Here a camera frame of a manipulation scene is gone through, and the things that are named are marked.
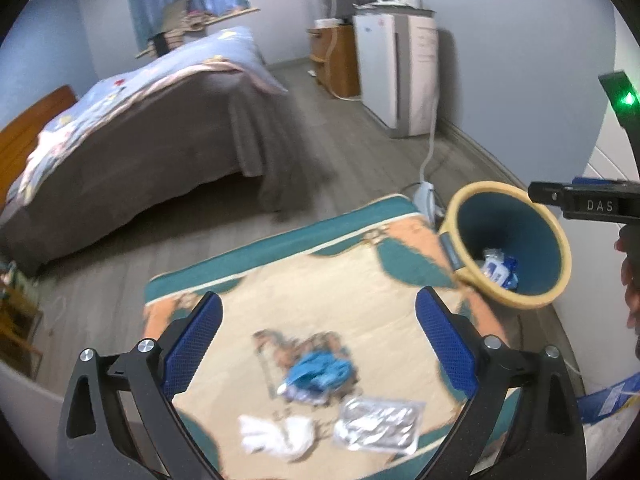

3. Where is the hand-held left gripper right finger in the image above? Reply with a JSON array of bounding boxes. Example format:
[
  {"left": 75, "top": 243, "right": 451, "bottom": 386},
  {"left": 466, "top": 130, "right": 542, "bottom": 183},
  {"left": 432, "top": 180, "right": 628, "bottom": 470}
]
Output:
[{"left": 415, "top": 286, "right": 587, "bottom": 480}]

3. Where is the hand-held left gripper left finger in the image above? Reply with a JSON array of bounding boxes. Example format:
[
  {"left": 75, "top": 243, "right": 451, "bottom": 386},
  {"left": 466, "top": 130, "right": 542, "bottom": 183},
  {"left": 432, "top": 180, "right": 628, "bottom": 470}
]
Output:
[{"left": 56, "top": 291, "right": 223, "bottom": 480}]

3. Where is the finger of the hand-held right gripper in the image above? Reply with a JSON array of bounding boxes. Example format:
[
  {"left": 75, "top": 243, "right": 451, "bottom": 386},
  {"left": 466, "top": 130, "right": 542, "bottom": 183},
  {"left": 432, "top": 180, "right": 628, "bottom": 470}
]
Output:
[{"left": 527, "top": 176, "right": 626, "bottom": 208}]

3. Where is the teal bin with yellow rim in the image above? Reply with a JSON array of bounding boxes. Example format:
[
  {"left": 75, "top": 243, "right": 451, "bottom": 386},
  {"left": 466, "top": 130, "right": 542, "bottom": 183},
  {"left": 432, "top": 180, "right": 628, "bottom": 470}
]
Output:
[{"left": 440, "top": 181, "right": 572, "bottom": 310}]

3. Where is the white paper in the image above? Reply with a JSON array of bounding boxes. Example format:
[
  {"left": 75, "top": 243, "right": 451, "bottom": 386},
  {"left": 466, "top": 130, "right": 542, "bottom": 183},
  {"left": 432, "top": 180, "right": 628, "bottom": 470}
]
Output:
[{"left": 481, "top": 247, "right": 513, "bottom": 287}]

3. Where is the person's right hand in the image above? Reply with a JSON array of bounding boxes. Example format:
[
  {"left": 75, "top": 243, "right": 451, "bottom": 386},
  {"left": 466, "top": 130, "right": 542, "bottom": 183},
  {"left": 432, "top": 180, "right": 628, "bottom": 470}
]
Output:
[{"left": 614, "top": 222, "right": 640, "bottom": 333}]

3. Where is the silver blister pack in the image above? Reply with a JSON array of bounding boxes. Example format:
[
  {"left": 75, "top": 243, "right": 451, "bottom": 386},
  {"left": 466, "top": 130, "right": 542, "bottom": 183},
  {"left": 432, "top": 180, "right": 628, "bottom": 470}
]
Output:
[{"left": 332, "top": 397, "right": 426, "bottom": 456}]

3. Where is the white power strip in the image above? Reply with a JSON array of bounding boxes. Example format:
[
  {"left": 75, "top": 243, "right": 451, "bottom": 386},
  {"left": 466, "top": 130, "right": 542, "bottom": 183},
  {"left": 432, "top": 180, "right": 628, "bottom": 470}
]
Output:
[{"left": 412, "top": 180, "right": 441, "bottom": 216}]

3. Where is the patterned teal and orange rug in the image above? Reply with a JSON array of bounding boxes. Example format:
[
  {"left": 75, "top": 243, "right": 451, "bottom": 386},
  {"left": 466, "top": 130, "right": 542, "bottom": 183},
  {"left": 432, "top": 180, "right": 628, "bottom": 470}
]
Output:
[{"left": 142, "top": 194, "right": 526, "bottom": 480}]

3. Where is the white tissue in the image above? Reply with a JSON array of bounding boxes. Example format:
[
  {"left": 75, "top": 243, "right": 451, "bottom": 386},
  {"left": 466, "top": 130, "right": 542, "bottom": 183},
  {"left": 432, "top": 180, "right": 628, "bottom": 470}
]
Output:
[{"left": 237, "top": 414, "right": 316, "bottom": 462}]

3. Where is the blue white packet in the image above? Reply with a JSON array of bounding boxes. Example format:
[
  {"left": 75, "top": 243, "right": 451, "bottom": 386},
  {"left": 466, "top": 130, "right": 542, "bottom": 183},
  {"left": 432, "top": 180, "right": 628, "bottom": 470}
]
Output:
[{"left": 577, "top": 380, "right": 636, "bottom": 426}]

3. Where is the wooden rack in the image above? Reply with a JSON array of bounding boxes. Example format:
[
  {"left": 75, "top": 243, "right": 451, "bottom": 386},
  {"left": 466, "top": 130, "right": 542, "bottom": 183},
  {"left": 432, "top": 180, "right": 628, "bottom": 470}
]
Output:
[{"left": 0, "top": 260, "right": 43, "bottom": 376}]

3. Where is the bed with grey skirt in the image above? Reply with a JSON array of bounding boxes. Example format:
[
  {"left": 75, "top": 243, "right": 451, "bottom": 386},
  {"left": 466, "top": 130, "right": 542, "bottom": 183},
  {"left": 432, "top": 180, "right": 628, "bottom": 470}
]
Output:
[{"left": 0, "top": 67, "right": 336, "bottom": 276}]

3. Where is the white fluffy cloth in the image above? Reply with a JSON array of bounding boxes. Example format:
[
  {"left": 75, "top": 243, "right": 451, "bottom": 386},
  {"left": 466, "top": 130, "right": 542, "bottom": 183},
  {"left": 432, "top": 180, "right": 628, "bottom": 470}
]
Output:
[{"left": 582, "top": 410, "right": 640, "bottom": 480}]

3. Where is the white air purifier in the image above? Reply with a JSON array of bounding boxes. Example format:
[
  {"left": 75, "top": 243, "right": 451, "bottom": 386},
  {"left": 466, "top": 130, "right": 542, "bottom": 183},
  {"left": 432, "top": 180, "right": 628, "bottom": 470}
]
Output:
[{"left": 352, "top": 12, "right": 441, "bottom": 138}]

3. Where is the wooden cabinet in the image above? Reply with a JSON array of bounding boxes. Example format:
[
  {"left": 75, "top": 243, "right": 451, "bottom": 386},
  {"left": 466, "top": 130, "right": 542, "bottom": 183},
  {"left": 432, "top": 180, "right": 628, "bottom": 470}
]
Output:
[{"left": 307, "top": 25, "right": 361, "bottom": 98}]

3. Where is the blue printed quilt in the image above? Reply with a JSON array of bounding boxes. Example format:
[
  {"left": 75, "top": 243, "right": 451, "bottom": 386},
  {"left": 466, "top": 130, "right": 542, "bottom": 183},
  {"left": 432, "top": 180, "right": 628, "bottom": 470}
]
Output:
[{"left": 7, "top": 26, "right": 288, "bottom": 206}]

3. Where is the wooden headboard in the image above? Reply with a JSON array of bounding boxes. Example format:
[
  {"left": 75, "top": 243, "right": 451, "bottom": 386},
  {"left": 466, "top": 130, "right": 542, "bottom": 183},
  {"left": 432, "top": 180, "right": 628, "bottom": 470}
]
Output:
[{"left": 0, "top": 85, "right": 78, "bottom": 206}]

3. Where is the floral fabric item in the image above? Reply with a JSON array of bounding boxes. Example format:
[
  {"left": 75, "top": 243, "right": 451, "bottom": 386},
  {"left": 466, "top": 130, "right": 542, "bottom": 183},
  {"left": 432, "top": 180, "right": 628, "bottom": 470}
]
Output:
[{"left": 182, "top": 10, "right": 221, "bottom": 28}]

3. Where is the beige cushion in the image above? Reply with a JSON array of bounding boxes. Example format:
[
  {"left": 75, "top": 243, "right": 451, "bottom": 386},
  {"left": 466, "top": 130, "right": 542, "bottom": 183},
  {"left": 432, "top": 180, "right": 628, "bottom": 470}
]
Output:
[{"left": 162, "top": 0, "right": 193, "bottom": 31}]

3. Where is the wooden window sill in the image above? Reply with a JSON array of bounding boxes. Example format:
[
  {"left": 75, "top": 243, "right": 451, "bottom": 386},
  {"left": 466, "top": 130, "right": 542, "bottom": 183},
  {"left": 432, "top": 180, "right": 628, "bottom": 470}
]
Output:
[{"left": 135, "top": 6, "right": 261, "bottom": 58}]

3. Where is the white power cable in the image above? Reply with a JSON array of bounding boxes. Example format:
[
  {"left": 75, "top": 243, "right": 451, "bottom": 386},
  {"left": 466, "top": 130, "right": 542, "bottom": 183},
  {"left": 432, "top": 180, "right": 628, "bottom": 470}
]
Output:
[{"left": 419, "top": 85, "right": 442, "bottom": 186}]

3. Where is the white cabinet cable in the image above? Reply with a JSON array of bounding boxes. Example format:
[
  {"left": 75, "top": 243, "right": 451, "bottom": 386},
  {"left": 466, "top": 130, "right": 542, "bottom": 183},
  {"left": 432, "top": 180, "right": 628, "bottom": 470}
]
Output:
[{"left": 322, "top": 35, "right": 361, "bottom": 102}]

